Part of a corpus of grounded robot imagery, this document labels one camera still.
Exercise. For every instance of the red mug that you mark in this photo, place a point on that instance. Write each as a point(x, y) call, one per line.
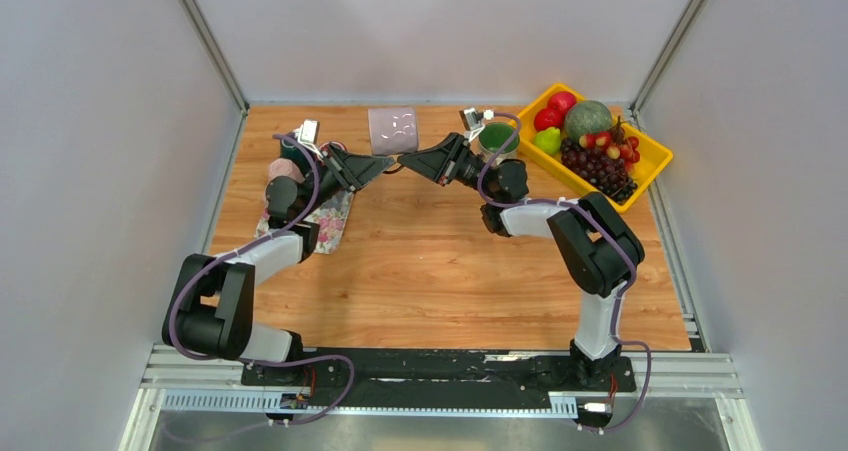
point(325, 149)

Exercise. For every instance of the dark purple grape bunch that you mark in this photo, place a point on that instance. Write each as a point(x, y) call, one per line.
point(613, 178)

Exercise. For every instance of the red apple upper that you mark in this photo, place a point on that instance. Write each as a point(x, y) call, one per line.
point(562, 102)

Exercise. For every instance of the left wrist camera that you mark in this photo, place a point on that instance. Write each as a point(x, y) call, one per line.
point(307, 133)

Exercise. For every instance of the red apple lower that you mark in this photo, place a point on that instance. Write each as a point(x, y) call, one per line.
point(548, 118)

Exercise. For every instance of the pink faceted mug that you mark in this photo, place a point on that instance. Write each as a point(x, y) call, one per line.
point(283, 167)

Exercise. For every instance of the cream floral mug green inside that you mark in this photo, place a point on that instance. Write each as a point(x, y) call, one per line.
point(497, 139)

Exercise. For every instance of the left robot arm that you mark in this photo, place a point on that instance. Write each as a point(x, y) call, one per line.
point(211, 314)

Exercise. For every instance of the green pear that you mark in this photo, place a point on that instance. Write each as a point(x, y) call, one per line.
point(548, 141)

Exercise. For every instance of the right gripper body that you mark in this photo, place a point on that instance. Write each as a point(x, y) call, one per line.
point(468, 169)

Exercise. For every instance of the red cherry cluster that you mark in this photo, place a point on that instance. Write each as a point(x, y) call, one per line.
point(613, 144)

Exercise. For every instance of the mauve mug black handle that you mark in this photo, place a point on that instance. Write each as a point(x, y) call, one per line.
point(393, 130)

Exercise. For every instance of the red apple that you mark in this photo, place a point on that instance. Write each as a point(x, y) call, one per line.
point(548, 118)
point(562, 102)

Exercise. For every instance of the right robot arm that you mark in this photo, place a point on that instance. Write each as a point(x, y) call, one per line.
point(600, 252)

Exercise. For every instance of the floral serving tray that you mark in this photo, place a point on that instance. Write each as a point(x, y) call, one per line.
point(330, 218)

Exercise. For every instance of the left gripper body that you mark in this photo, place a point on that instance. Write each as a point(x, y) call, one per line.
point(333, 173)

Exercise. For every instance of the dark green mug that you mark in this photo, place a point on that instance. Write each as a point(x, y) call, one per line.
point(293, 153)

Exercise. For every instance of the green melon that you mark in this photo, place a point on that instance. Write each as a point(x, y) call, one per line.
point(587, 117)

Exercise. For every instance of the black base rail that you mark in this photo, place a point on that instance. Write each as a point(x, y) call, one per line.
point(449, 379)

